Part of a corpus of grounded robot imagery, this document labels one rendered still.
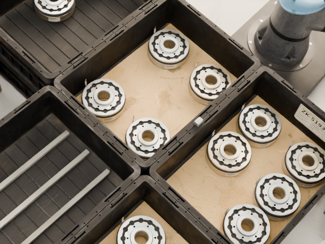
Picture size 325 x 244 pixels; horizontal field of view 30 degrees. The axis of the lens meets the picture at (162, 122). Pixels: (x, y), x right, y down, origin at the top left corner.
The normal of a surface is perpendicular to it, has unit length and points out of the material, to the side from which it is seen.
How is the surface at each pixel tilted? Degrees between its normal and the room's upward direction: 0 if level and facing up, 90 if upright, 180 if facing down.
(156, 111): 0
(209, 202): 0
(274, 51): 70
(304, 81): 4
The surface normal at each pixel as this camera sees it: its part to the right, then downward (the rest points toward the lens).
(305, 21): -0.04, 0.85
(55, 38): 0.09, -0.47
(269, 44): -0.66, 0.35
